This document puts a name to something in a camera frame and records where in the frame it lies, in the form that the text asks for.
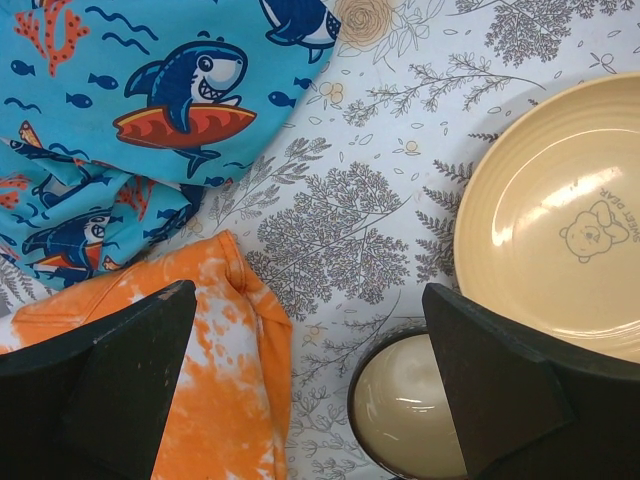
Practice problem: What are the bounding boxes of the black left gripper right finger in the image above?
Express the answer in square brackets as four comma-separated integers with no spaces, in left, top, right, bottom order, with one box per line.
[422,283,639,479]

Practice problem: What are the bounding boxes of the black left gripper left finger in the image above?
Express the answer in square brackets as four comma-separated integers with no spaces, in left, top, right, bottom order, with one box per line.
[1,281,196,479]

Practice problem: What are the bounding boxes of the brown rimmed cream bowl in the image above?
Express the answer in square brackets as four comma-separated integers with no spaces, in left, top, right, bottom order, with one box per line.
[347,327,467,479]

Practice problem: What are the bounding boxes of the orange tie-dye cloth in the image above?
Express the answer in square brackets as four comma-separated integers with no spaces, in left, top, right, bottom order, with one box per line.
[1,232,292,479]

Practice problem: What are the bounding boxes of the beige bear plate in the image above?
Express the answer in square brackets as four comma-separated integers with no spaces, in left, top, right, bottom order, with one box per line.
[453,73,639,362]

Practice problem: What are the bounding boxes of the floral tablecloth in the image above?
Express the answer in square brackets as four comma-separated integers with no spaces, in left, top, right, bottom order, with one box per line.
[0,0,640,480]

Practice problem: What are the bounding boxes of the blue shark print cloth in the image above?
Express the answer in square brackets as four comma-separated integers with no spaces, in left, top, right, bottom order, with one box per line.
[1,0,341,290]

